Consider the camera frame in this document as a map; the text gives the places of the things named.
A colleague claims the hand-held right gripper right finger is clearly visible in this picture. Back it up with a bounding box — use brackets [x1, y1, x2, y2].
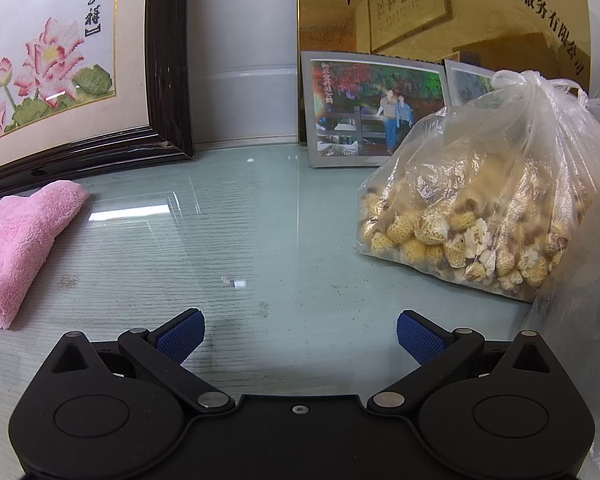
[367, 310, 552, 415]

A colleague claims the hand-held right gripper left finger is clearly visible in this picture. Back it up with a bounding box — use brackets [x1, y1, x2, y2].
[50, 308, 235, 415]

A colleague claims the pink towel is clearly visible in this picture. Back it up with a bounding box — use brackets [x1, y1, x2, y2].
[0, 180, 90, 330]

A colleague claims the clear bag of dried mushrooms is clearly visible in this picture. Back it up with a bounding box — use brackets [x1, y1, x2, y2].
[354, 69, 600, 304]

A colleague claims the empty clear plastic bag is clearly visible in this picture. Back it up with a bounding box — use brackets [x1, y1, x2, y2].
[520, 160, 600, 480]

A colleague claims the framed colour photo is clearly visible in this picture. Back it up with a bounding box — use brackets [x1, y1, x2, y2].
[300, 51, 448, 170]

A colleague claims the small framed photo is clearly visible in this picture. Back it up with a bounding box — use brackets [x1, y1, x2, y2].
[444, 58, 501, 111]

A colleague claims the framed lotus embroidery picture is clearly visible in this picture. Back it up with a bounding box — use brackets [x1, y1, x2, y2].
[0, 0, 196, 202]

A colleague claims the gold wall plaque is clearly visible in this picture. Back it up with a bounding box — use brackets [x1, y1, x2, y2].
[296, 0, 593, 142]

